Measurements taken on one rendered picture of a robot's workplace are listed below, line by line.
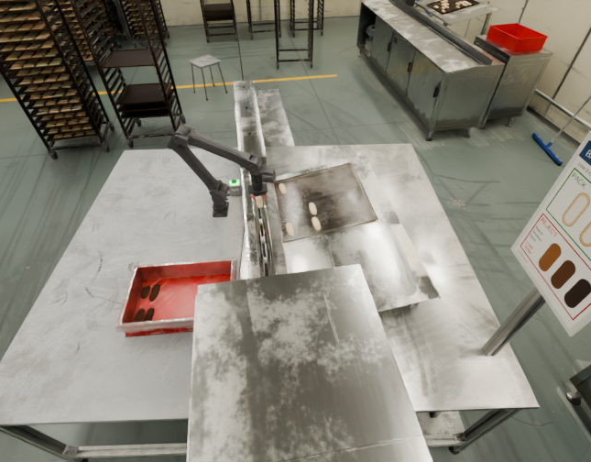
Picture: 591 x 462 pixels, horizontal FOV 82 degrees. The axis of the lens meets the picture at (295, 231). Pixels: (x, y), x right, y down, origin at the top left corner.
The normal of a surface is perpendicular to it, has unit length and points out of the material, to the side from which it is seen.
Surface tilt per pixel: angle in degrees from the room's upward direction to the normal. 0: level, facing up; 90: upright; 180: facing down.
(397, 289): 10
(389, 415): 0
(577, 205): 90
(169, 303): 0
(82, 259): 0
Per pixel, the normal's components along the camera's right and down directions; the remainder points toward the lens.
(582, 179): -1.00, 0.06
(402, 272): -0.18, -0.66
